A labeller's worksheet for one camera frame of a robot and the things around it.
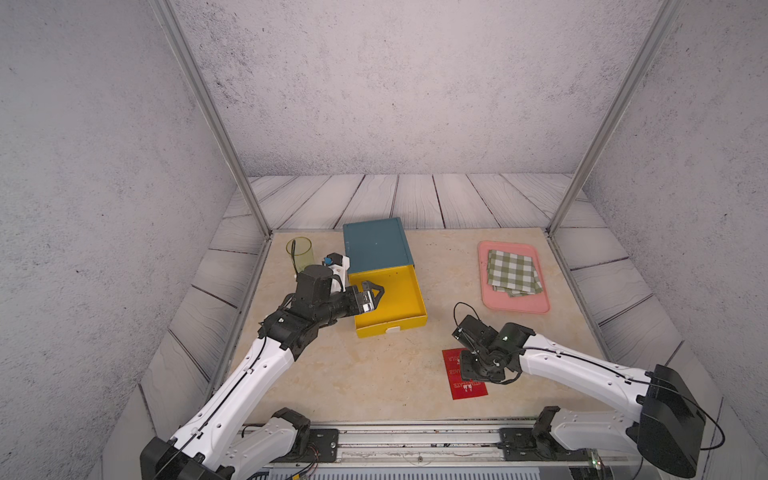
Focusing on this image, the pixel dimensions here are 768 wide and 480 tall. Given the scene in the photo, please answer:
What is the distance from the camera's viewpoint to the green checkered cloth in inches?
40.8

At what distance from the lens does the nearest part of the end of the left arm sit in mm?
558

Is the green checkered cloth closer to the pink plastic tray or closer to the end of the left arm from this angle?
the pink plastic tray

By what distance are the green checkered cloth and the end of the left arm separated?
52cm
